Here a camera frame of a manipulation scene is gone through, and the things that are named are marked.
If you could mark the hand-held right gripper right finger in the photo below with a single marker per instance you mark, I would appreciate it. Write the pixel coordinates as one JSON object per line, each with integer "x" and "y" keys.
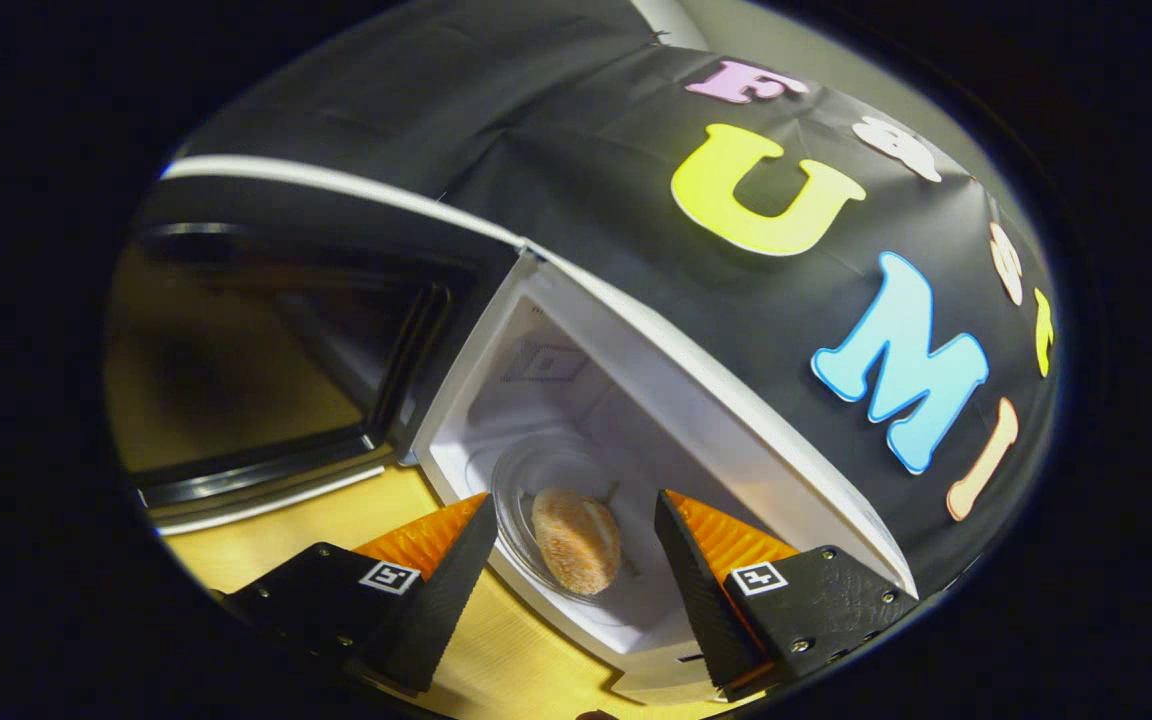
{"x": 706, "y": 600}

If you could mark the white microwave oven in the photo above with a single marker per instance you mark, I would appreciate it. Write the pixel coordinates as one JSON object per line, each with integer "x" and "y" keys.
{"x": 736, "y": 450}

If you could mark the glass turntable plate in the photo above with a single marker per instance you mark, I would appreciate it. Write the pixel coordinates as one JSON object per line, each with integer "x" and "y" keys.
{"x": 516, "y": 500}

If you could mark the brown bread roll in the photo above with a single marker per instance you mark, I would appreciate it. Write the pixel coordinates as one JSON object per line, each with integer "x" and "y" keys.
{"x": 576, "y": 545}

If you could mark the black backdrop cloth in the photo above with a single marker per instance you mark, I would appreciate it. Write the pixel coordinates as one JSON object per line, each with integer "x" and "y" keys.
{"x": 586, "y": 150}

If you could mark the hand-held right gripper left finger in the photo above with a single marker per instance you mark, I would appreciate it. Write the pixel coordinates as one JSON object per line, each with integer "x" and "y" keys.
{"x": 436, "y": 600}

